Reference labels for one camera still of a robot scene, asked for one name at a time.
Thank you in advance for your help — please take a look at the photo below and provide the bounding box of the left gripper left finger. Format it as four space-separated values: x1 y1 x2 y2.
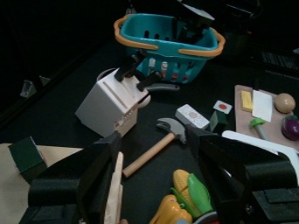
18 130 124 224

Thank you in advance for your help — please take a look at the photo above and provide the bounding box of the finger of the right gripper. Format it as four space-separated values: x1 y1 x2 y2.
188 24 209 45
171 20 188 45

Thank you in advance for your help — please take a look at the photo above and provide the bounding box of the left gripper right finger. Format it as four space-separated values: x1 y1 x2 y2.
184 124 299 224

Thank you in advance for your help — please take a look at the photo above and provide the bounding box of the teal basket orange rim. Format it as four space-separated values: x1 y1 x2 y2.
113 12 227 86

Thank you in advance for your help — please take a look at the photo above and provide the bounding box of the white printed toy carton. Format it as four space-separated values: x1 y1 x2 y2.
147 57 169 74

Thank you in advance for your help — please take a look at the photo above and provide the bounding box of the dark green toy block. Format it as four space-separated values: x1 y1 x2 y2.
208 110 229 134
6 136 49 183

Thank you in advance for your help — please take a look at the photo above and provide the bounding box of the toy corn cob green husk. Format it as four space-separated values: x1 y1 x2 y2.
169 169 215 218

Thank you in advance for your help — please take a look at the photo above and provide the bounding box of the grey-blue toy bowl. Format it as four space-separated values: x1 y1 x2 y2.
191 211 220 224

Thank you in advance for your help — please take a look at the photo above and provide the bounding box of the green toy spring onion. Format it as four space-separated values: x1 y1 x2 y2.
248 117 272 141

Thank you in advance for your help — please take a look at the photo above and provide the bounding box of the pink plastic tray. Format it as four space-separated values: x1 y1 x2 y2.
232 84 299 152

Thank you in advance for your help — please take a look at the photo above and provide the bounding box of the purple toy eggplant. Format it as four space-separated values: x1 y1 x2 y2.
280 114 299 142

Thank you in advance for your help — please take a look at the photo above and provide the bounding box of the yellow toy bell pepper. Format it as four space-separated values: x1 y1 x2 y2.
149 193 193 224

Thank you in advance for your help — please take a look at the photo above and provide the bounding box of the white text warning label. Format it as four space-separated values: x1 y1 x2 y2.
260 51 299 73

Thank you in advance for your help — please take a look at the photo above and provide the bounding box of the wooden toy hammer grey head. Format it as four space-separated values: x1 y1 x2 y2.
121 117 188 179

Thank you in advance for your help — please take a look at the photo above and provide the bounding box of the white piece with red dot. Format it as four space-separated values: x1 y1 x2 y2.
212 100 233 115

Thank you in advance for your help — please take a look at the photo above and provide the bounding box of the white blade toy cleaver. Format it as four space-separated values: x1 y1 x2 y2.
251 78 273 123

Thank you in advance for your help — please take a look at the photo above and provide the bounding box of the yellow toy butter slice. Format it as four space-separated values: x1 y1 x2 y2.
239 90 255 113

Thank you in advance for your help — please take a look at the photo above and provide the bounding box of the white speckled toy sushi block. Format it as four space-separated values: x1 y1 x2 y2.
173 103 211 130

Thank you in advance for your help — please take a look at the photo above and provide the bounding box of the white toy knife block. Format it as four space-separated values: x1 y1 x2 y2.
73 68 151 138

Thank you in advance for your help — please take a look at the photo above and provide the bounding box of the beige toy egg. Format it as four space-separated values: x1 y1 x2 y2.
273 92 296 115

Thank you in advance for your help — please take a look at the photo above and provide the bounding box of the black handled toy knife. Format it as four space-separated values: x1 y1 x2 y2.
134 70 164 92
113 49 147 82

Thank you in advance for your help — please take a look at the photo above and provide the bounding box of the grey metal frame bracket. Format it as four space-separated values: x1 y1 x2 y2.
38 75 52 87
18 80 38 99

